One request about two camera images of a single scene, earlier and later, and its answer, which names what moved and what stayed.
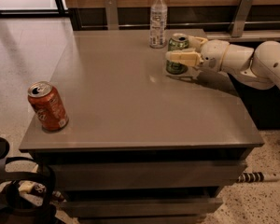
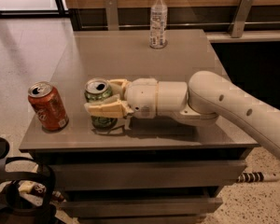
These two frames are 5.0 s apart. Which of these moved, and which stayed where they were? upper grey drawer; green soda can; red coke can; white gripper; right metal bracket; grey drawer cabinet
Moved: white gripper; green soda can
Stayed: right metal bracket; red coke can; upper grey drawer; grey drawer cabinet
